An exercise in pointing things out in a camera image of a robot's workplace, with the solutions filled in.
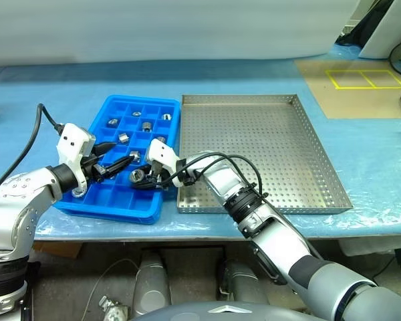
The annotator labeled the yellow tape rectangle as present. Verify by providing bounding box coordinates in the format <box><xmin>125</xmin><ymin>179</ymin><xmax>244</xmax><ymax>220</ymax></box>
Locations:
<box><xmin>324</xmin><ymin>69</ymin><xmax>401</xmax><ymax>90</ymax></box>

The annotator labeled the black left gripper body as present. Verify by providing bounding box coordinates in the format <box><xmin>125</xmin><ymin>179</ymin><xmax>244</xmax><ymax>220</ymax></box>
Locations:
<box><xmin>82</xmin><ymin>150</ymin><xmax>108</xmax><ymax>183</ymax></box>

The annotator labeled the blue compartment tray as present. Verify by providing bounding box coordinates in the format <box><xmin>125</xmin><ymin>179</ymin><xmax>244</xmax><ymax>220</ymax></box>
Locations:
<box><xmin>52</xmin><ymin>94</ymin><xmax>182</xmax><ymax>225</ymax></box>

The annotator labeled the white upright panel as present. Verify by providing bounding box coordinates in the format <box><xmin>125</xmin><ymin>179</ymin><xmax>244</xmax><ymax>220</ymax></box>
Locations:
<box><xmin>357</xmin><ymin>0</ymin><xmax>401</xmax><ymax>60</ymax></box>

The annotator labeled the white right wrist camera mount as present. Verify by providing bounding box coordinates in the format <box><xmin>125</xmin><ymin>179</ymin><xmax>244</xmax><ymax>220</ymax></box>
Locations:
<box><xmin>145</xmin><ymin>138</ymin><xmax>184</xmax><ymax>188</ymax></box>

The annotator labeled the small grey metal fitting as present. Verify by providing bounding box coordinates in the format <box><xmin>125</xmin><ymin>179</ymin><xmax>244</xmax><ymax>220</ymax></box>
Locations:
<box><xmin>98</xmin><ymin>296</ymin><xmax>130</xmax><ymax>321</ymax></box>

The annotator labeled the thin grey floor cable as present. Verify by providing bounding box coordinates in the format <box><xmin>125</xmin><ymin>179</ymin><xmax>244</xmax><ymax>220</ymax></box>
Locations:
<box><xmin>86</xmin><ymin>259</ymin><xmax>140</xmax><ymax>321</ymax></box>

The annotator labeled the grey robot torso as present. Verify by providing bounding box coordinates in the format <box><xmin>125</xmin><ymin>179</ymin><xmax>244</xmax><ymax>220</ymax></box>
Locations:
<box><xmin>126</xmin><ymin>300</ymin><xmax>305</xmax><ymax>321</ymax></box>

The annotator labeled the dark grey rounded robot leg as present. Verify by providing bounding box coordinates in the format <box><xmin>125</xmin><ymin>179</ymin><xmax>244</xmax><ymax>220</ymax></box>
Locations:
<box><xmin>219</xmin><ymin>260</ymin><xmax>270</xmax><ymax>305</ymax></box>
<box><xmin>133</xmin><ymin>252</ymin><xmax>171</xmax><ymax>317</ymax></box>

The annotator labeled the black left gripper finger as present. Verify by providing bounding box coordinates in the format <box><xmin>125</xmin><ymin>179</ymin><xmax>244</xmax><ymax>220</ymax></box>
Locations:
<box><xmin>94</xmin><ymin>142</ymin><xmax>117</xmax><ymax>156</ymax></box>
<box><xmin>103</xmin><ymin>156</ymin><xmax>134</xmax><ymax>175</ymax></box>

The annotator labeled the perforated metal tray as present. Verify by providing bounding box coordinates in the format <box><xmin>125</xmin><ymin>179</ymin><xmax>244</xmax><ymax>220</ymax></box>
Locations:
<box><xmin>176</xmin><ymin>94</ymin><xmax>354</xmax><ymax>215</ymax></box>

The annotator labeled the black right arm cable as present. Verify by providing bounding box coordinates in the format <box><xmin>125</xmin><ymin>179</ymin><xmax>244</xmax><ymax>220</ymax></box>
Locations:
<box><xmin>158</xmin><ymin>152</ymin><xmax>270</xmax><ymax>201</ymax></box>

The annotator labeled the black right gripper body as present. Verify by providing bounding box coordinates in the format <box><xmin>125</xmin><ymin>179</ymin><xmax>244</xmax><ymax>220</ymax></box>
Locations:
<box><xmin>146</xmin><ymin>160</ymin><xmax>170</xmax><ymax>187</ymax></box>

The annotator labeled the blue plastic table cover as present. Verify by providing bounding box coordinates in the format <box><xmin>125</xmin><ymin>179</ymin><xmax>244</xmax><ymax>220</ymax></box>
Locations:
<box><xmin>0</xmin><ymin>43</ymin><xmax>401</xmax><ymax>241</ymax></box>

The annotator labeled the white foam backdrop sheet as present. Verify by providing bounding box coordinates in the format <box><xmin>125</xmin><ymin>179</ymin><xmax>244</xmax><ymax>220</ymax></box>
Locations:
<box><xmin>0</xmin><ymin>0</ymin><xmax>358</xmax><ymax>68</ymax></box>

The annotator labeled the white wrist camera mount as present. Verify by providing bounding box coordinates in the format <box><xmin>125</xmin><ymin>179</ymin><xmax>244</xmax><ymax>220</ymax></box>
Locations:
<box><xmin>55</xmin><ymin>122</ymin><xmax>97</xmax><ymax>197</ymax></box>
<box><xmin>145</xmin><ymin>138</ymin><xmax>184</xmax><ymax>188</ymax></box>

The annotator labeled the brown table mat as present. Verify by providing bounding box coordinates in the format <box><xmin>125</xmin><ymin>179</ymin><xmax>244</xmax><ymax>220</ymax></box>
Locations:
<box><xmin>293</xmin><ymin>58</ymin><xmax>401</xmax><ymax>120</ymax></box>

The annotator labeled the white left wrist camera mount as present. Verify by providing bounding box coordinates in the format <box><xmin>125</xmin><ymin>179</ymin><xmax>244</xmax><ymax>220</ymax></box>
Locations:
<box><xmin>55</xmin><ymin>122</ymin><xmax>97</xmax><ymax>197</ymax></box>

